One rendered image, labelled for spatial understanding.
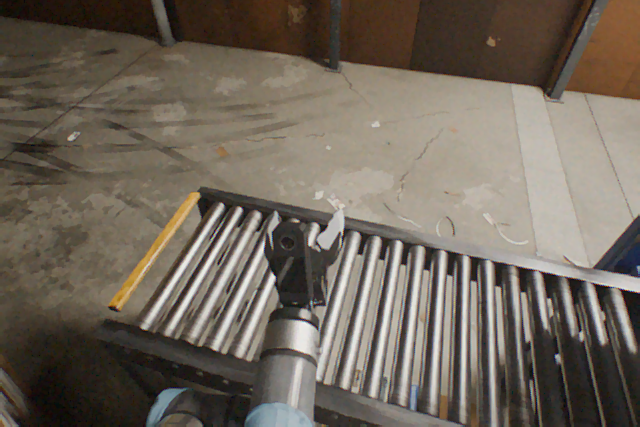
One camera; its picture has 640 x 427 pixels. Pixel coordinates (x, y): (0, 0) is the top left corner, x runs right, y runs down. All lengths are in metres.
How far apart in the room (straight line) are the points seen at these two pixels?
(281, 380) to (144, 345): 0.64
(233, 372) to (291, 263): 0.51
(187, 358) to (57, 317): 1.33
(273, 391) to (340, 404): 0.48
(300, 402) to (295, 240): 0.19
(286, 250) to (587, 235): 2.30
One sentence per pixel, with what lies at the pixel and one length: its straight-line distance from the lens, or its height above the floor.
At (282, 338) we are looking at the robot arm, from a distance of 0.52.
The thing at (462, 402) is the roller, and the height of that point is 0.80.
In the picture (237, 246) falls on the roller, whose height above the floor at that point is 0.80.
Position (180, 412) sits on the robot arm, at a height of 1.18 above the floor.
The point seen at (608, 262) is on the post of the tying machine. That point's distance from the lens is 1.60.
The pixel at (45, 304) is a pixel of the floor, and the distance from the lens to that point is 2.38.
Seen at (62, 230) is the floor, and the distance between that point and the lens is 2.67.
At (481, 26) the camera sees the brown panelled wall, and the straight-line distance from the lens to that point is 3.66.
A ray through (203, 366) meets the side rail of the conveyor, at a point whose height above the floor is 0.80.
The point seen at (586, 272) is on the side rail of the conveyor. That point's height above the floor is 0.80.
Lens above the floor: 1.73
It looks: 44 degrees down
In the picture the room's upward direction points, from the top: straight up
